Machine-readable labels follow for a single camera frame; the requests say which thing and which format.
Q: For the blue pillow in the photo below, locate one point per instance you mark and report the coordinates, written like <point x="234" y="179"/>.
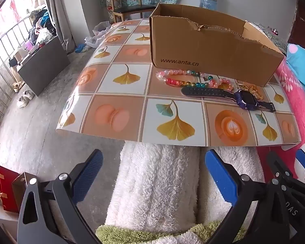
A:
<point x="302" y="58"/>

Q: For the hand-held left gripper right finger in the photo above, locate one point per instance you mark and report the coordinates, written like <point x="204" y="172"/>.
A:
<point x="221" y="178"/>

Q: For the small red object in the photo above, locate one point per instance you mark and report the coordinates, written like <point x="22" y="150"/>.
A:
<point x="274" y="30"/>

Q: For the wooden chair with dark seat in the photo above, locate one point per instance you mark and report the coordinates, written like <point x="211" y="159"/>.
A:
<point x="134" y="9"/>

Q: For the white shoe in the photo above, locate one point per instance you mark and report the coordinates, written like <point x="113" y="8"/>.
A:
<point x="28" y="94"/>
<point x="22" y="102"/>

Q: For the pile of clothes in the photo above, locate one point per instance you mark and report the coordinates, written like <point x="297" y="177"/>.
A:
<point x="42" y="22"/>

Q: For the white plastic bag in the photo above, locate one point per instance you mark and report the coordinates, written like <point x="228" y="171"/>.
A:
<point x="99" y="29"/>

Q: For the red paper bag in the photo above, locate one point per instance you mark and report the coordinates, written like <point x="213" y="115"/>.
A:
<point x="7" y="190"/>

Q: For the beige sandals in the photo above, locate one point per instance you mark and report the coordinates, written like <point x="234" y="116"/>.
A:
<point x="17" y="86"/>

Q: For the brown cardboard box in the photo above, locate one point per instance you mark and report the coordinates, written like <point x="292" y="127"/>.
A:
<point x="205" y="53"/>

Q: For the person's white fleece clothing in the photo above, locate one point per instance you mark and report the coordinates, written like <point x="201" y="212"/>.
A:
<point x="155" y="183"/>

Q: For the tile patterned tablecloth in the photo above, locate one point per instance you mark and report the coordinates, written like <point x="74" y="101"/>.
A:
<point x="117" y="81"/>

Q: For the pink printed blanket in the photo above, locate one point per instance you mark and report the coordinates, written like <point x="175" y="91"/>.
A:
<point x="302" y="101"/>

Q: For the hanging laundry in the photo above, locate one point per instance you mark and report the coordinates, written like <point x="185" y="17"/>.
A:
<point x="12" y="5"/>

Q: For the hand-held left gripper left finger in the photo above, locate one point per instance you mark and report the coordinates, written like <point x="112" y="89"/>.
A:
<point x="90" y="175"/>

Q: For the metal window railing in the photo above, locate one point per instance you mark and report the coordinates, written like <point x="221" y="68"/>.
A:
<point x="0" y="63"/>

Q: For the blue slipper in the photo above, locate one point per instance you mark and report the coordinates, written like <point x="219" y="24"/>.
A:
<point x="80" y="48"/>

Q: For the grey lace cloth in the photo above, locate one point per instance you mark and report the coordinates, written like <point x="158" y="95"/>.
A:
<point x="277" y="40"/>

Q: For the grey curtain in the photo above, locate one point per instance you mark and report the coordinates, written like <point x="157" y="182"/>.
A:
<point x="61" y="17"/>

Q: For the grey cabinet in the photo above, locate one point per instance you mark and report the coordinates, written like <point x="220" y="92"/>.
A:
<point x="45" y="63"/>

